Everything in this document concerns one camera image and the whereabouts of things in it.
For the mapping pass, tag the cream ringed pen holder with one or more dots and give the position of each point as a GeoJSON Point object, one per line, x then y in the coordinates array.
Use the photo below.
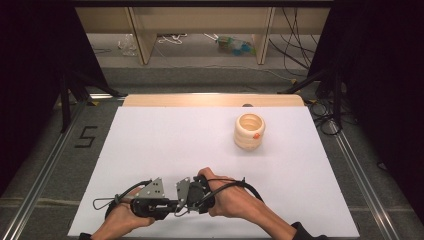
{"type": "Point", "coordinates": [248, 140]}

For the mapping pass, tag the dark curtain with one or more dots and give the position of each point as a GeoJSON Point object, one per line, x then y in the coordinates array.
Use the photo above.
{"type": "Point", "coordinates": [383, 83]}
{"type": "Point", "coordinates": [30, 66]}

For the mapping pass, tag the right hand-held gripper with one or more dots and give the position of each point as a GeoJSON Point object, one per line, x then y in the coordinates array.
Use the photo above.
{"type": "Point", "coordinates": [196, 196]}

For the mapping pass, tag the green and blue package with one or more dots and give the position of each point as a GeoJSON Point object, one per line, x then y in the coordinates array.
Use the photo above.
{"type": "Point", "coordinates": [236, 46]}

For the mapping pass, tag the person's left hand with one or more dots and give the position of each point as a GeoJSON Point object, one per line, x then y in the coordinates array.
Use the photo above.
{"type": "Point", "coordinates": [121, 218]}

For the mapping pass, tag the beige wooden shelf unit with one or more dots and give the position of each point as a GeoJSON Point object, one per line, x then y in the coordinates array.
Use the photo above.
{"type": "Point", "coordinates": [143, 40]}

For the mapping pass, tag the black metal stand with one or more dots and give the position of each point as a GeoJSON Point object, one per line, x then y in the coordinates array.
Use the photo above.
{"type": "Point", "coordinates": [65, 100]}
{"type": "Point", "coordinates": [337, 96]}

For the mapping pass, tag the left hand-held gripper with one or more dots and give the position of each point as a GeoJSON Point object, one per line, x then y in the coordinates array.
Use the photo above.
{"type": "Point", "coordinates": [151, 206]}

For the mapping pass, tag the clear plastic bag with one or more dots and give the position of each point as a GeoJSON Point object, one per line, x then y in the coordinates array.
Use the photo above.
{"type": "Point", "coordinates": [127, 45]}

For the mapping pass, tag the dark round table grommet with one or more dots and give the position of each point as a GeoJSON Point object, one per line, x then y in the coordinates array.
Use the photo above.
{"type": "Point", "coordinates": [247, 105]}

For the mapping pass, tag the person's right hand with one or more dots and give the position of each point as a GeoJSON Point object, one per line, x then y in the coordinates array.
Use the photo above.
{"type": "Point", "coordinates": [233, 200]}

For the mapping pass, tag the metal floor rail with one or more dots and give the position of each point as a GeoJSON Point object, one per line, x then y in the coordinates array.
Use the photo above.
{"type": "Point", "coordinates": [43, 173]}
{"type": "Point", "coordinates": [363, 180]}

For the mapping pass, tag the white table sheet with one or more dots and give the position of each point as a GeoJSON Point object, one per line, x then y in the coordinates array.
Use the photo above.
{"type": "Point", "coordinates": [186, 140]}

